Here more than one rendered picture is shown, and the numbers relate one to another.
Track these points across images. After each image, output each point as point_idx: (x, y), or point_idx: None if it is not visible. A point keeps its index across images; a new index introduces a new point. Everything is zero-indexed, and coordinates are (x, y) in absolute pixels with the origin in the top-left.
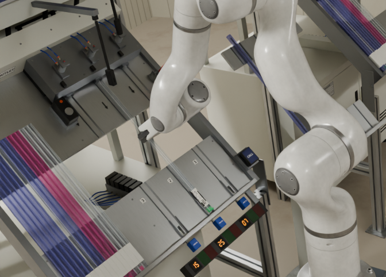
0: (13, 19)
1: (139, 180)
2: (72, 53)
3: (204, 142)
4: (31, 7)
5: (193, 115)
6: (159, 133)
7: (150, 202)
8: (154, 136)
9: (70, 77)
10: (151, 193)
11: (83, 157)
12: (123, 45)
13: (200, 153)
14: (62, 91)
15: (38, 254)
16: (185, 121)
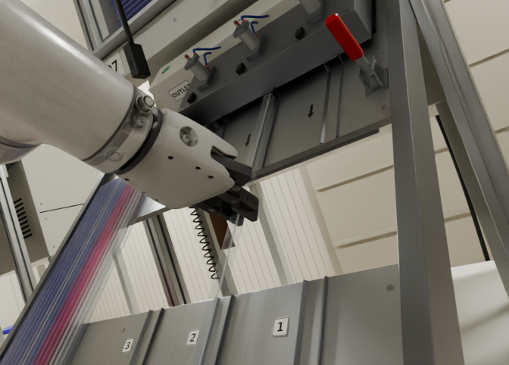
0: (195, 15)
1: (468, 354)
2: (242, 51)
3: (358, 279)
4: None
5: (19, 119)
6: (140, 188)
7: (129, 360)
8: (158, 198)
9: (209, 87)
10: (148, 341)
11: (491, 279)
12: (314, 15)
13: (314, 309)
14: (185, 108)
15: (14, 330)
16: (59, 145)
